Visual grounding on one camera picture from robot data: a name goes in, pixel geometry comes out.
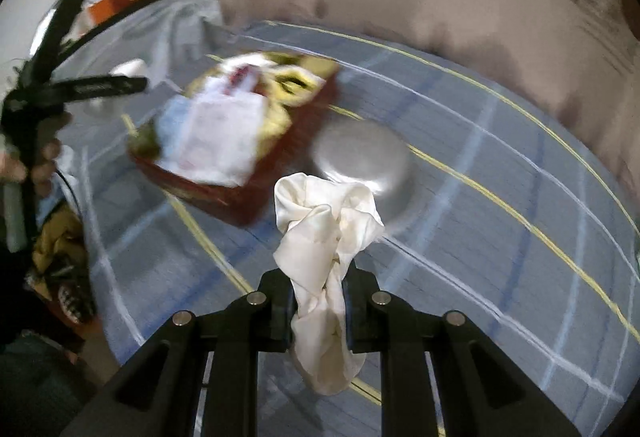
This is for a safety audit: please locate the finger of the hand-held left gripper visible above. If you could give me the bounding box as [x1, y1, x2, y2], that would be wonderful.
[47, 76, 149, 104]
[20, 0, 85, 82]

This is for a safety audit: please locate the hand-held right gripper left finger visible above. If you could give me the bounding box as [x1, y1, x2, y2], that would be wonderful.
[60, 267, 296, 437]

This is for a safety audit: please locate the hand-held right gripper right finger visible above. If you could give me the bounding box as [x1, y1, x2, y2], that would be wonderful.
[342, 259, 583, 437]

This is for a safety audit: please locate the cream satin cloth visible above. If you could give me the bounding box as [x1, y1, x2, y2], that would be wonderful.
[272, 173, 386, 397]

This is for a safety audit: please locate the red and white cloth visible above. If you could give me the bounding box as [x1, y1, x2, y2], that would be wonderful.
[220, 62, 266, 98]

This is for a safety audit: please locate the red tin box gold inside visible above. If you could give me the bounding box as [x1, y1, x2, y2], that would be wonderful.
[126, 52, 342, 227]

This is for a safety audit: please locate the white towel with yellow end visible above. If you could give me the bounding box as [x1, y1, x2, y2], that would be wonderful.
[265, 52, 331, 105]

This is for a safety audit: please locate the person's left hand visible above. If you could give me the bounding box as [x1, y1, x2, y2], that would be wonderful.
[0, 112, 73, 198]

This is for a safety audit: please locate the orange packet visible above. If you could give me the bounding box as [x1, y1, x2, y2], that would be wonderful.
[82, 0, 118, 25]

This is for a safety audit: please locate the translucent plastic bag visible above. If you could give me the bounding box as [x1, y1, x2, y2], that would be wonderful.
[65, 0, 223, 128]

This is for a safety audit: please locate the yellow cloth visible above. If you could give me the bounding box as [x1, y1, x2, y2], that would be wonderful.
[31, 204, 88, 278]

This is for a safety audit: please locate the stainless steel bowl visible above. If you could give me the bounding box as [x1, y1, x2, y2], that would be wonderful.
[311, 121, 416, 228]

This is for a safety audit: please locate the grey checked tablecloth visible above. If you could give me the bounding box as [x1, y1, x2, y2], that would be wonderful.
[55, 19, 640, 437]

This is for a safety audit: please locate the dark cloth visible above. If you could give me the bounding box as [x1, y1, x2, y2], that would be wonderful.
[0, 327, 101, 437]

